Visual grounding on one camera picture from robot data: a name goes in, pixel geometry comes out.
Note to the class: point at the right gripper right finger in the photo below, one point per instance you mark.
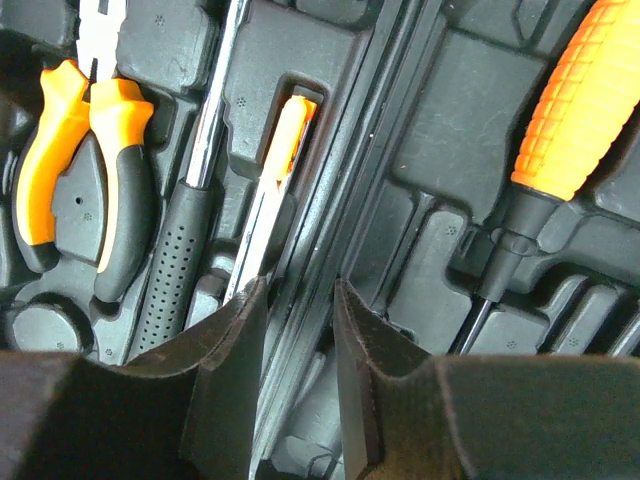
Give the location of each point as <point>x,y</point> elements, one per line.
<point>406,414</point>

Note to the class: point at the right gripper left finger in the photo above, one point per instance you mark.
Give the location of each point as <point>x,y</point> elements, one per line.
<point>183,410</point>

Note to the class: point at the steel claw hammer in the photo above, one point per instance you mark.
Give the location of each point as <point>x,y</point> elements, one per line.
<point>185,228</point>

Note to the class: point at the small needle nose pliers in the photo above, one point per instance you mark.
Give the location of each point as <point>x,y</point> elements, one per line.
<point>286,143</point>

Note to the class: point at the black plastic tool case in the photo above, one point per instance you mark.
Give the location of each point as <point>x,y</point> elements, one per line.
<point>404,174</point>

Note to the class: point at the orange handled pliers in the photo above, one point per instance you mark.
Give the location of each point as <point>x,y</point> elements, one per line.
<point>84,174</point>

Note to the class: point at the small orange screwdriver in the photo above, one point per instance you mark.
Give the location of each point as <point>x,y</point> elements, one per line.
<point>589,97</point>

